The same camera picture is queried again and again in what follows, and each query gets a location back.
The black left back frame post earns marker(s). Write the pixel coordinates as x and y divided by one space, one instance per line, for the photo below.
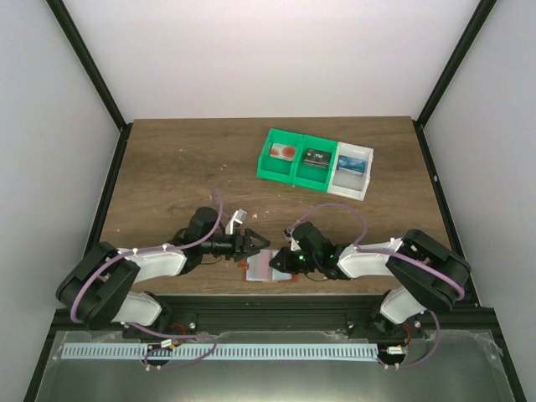
77 43

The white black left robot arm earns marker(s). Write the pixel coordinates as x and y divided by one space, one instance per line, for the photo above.
98 291

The black frame post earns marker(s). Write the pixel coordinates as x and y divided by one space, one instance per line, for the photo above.
463 45
77 43

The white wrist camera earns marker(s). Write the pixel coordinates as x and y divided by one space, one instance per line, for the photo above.
294 246
235 221

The light blue slotted cable duct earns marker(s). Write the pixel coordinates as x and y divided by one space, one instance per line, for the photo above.
226 352

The black VIP card stack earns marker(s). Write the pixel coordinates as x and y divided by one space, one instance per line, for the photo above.
316 158

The brown leather card holder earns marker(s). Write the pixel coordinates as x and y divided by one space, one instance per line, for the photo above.
277 276

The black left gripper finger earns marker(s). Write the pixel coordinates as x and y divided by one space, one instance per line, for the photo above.
255 239
252 250

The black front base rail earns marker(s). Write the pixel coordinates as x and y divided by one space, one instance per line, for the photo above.
356 316

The left green plastic bin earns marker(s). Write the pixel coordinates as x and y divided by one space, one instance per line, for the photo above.
274 169

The red white card stack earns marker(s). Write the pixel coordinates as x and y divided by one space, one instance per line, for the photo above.
282 151

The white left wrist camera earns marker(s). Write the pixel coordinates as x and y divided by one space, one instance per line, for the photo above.
235 221

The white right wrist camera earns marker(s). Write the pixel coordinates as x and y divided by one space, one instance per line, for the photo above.
294 246

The white plastic bin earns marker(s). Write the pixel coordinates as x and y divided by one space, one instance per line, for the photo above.
348 185

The red white card in holder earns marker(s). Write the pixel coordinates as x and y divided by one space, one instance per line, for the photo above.
258 269

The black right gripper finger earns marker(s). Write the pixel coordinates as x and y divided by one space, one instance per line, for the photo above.
280 265
282 256

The middle green plastic bin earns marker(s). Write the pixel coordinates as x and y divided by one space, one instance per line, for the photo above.
309 176

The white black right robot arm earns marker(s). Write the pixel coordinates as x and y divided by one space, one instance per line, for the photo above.
431 277

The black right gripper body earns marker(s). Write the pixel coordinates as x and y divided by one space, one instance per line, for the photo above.
289 260

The black right back frame post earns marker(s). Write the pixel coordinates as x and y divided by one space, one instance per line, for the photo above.
463 45

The green plastic bin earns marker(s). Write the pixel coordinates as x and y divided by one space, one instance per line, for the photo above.
309 176
274 169

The blue card stack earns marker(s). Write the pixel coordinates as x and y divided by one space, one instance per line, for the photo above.
351 165

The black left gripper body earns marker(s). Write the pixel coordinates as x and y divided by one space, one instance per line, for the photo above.
242 244

